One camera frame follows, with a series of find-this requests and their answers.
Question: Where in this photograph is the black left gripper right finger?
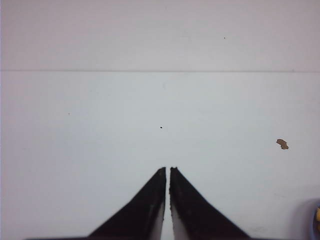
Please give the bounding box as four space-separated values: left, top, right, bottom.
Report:
169 167 251 240

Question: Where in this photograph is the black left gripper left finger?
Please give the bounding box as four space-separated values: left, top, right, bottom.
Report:
24 166 167 240

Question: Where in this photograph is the blue round plate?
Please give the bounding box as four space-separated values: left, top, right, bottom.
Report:
298 198 320 240

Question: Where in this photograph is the yellow corn cob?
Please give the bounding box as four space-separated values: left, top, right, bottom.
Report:
315 207 320 222

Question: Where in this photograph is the small brown table chip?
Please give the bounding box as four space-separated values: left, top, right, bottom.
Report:
276 138 289 150

